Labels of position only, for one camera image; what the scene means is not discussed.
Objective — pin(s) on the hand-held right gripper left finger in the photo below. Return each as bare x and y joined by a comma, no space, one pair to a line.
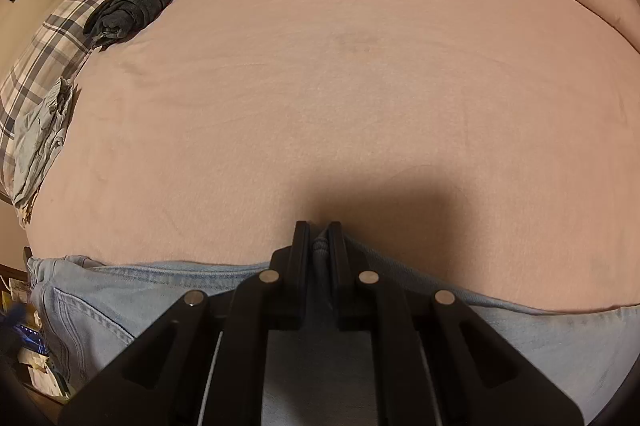
302,251

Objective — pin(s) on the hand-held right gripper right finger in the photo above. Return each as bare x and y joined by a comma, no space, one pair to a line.
334,251

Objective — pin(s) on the light blue denim pants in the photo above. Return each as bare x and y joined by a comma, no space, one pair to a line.
100,306

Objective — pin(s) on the pink bed sheet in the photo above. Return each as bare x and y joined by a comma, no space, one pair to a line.
325,106

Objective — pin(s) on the pale blue crumpled cloth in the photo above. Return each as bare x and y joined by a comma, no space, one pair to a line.
40,141

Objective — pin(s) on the pile of papers and boxes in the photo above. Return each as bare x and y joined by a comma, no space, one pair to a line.
30,346

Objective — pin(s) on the plaid pillow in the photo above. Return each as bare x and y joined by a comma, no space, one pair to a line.
45,46

